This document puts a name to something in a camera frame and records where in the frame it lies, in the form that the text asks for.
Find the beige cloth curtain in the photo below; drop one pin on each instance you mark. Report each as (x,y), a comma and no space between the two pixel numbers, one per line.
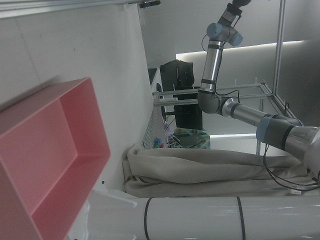
(200,167)

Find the pink plastic basket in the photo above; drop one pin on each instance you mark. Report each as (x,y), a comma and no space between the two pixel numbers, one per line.
(50,150)

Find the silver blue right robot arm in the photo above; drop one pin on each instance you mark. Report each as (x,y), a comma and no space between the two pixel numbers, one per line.
(212,62)

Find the colourful patterned bag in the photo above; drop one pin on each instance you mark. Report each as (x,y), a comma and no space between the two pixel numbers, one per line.
(200,140)

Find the small colourful toys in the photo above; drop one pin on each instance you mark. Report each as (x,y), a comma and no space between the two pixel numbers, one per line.
(157,143)

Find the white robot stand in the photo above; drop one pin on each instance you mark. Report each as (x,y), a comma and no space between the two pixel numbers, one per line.
(200,220)

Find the aluminium profile frame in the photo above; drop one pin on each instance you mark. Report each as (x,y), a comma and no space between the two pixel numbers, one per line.
(278,50)

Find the black office chair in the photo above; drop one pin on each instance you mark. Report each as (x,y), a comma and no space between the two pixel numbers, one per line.
(180,75)

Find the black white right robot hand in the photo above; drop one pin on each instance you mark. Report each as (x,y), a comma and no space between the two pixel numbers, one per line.
(242,2)

